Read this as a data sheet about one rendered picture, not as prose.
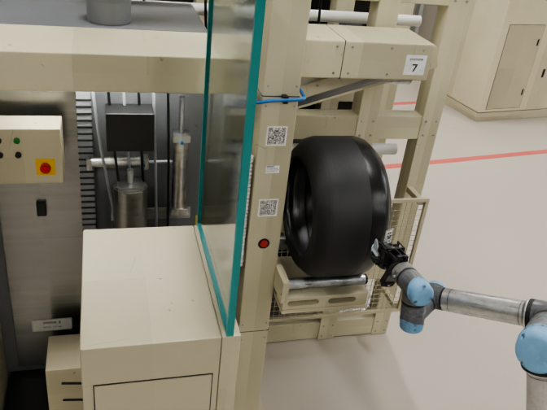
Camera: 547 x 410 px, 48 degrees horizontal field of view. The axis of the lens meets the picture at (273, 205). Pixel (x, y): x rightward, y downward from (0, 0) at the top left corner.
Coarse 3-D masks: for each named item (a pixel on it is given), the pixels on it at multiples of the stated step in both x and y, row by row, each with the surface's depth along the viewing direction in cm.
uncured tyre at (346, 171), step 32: (320, 160) 223; (352, 160) 224; (288, 192) 260; (320, 192) 219; (352, 192) 219; (384, 192) 223; (288, 224) 260; (320, 224) 220; (352, 224) 219; (384, 224) 223; (320, 256) 225; (352, 256) 226
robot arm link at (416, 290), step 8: (400, 272) 191; (408, 272) 189; (416, 272) 189; (400, 280) 189; (408, 280) 186; (416, 280) 185; (424, 280) 185; (400, 288) 190; (408, 288) 185; (416, 288) 182; (424, 288) 182; (408, 296) 185; (416, 296) 182; (424, 296) 183; (432, 296) 184; (408, 304) 187; (416, 304) 184; (424, 304) 184
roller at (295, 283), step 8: (296, 280) 242; (304, 280) 242; (312, 280) 243; (320, 280) 244; (328, 280) 245; (336, 280) 245; (344, 280) 246; (352, 280) 247; (360, 280) 248; (296, 288) 242; (304, 288) 243
